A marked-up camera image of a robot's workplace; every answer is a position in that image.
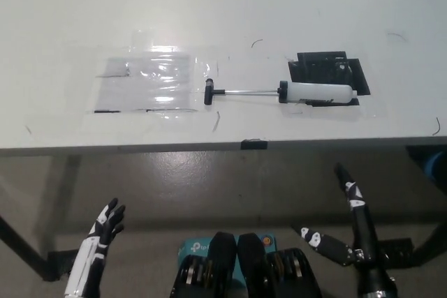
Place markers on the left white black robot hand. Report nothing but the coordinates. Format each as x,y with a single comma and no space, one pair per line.
87,259

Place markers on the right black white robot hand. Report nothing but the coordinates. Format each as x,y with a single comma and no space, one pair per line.
365,235

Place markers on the blue round object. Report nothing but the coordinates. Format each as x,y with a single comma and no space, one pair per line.
436,167

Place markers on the teal router box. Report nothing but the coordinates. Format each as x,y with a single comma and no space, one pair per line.
193,247

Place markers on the small black tape strip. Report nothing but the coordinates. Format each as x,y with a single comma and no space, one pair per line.
254,144

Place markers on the black tape patch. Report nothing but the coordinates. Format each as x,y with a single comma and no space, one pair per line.
314,67

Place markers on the clear plastic sheet taped down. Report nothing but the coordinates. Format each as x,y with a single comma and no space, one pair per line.
146,81

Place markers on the black table leg frame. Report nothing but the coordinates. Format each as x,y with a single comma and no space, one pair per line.
24,245
431,242

